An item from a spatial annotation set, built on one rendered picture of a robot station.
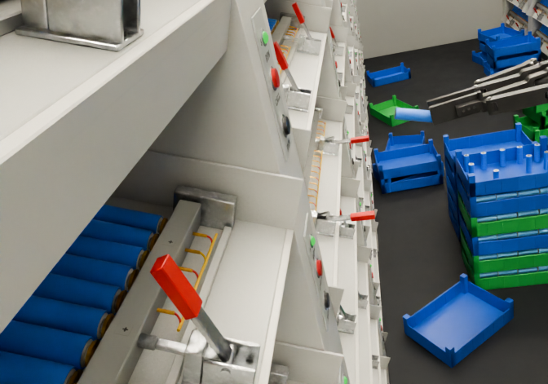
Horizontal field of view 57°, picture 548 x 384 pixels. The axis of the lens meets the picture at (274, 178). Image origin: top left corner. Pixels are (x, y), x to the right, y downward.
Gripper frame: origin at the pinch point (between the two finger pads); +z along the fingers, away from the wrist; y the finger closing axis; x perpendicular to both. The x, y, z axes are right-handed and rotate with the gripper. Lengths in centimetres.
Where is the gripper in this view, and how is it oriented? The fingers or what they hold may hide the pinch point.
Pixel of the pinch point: (453, 106)
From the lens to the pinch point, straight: 81.5
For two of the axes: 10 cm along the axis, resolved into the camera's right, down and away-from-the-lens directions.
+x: 3.7, 8.4, 4.1
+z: -9.2, 2.6, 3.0
